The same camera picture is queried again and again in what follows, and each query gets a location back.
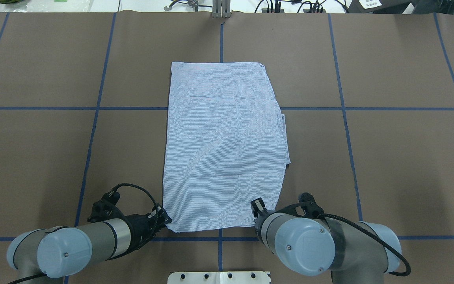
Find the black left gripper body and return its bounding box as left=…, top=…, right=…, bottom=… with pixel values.
left=87, top=191, right=166, bottom=253

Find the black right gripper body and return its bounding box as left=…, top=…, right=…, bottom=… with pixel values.
left=255, top=192, right=326, bottom=219

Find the blue striped button shirt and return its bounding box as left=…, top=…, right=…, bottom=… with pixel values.
left=163, top=62, right=290, bottom=233

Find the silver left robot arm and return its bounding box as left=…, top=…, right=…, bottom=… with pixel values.
left=6, top=189, right=172, bottom=284

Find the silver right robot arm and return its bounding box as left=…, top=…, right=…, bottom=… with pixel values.
left=251, top=192, right=411, bottom=284

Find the grey aluminium camera post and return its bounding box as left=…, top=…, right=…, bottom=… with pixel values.
left=212, top=0, right=232, bottom=19

